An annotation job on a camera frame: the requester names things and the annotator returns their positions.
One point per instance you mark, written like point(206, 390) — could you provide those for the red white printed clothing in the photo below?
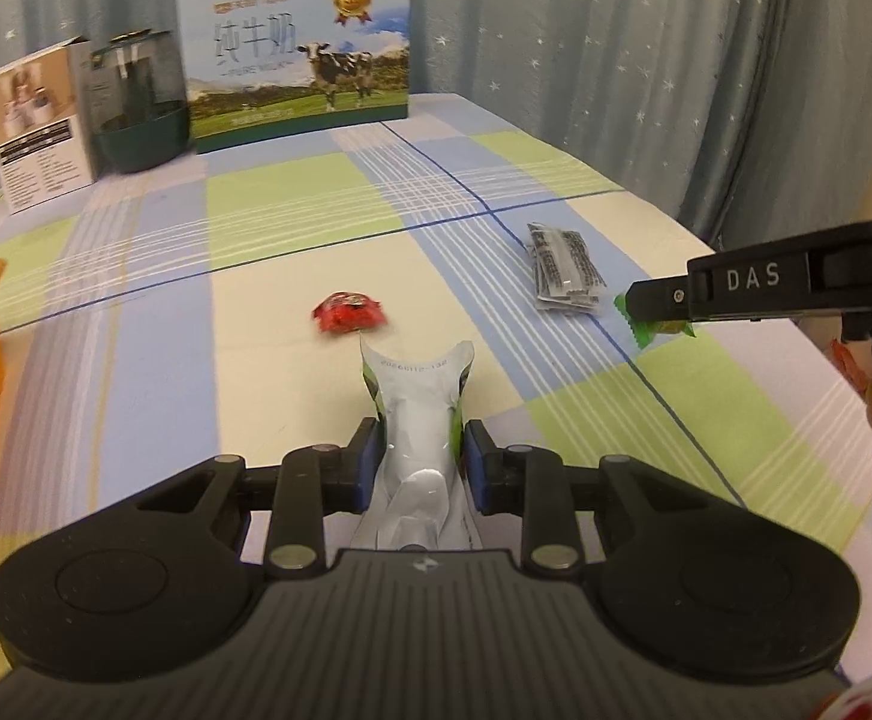
point(867, 701)

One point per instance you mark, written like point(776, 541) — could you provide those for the green candy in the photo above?
point(642, 331)

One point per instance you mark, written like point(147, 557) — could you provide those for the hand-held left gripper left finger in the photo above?
point(368, 469)

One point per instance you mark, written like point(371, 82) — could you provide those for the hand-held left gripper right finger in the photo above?
point(473, 471)

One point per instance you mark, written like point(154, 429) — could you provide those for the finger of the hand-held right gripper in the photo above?
point(751, 277)

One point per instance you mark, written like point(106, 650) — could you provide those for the white green snack pouch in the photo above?
point(415, 412)

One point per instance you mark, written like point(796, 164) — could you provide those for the blue star-print curtain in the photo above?
point(541, 30)

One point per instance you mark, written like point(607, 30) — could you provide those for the red wrapped candy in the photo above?
point(348, 313)

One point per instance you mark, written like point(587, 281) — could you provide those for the dark green glass jar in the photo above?
point(140, 112)

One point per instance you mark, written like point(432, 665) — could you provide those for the grey black snack packet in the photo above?
point(563, 274)

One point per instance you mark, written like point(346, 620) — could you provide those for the white product box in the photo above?
point(35, 135)

